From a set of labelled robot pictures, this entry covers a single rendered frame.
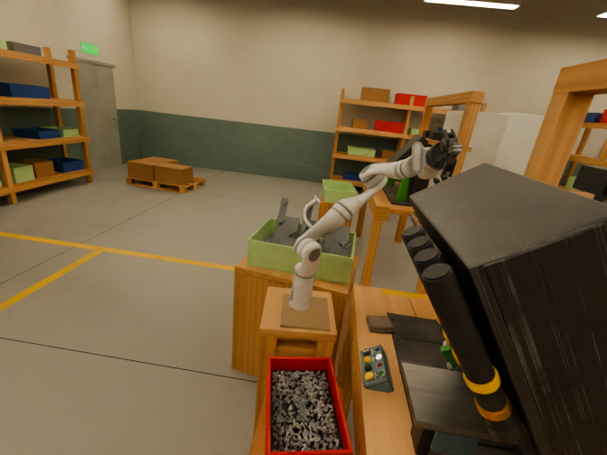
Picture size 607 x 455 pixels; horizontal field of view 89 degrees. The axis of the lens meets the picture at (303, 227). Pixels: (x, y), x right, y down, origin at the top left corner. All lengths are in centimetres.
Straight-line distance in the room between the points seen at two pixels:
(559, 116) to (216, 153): 765
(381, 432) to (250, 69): 773
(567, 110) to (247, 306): 177
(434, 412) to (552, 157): 107
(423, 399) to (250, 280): 129
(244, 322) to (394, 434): 127
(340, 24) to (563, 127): 683
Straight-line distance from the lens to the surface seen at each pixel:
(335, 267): 176
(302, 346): 142
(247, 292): 193
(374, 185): 135
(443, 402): 84
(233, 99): 822
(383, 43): 799
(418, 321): 147
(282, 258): 180
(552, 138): 151
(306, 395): 108
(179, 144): 883
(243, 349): 221
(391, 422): 106
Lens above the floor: 169
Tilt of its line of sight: 21 degrees down
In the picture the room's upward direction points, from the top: 6 degrees clockwise
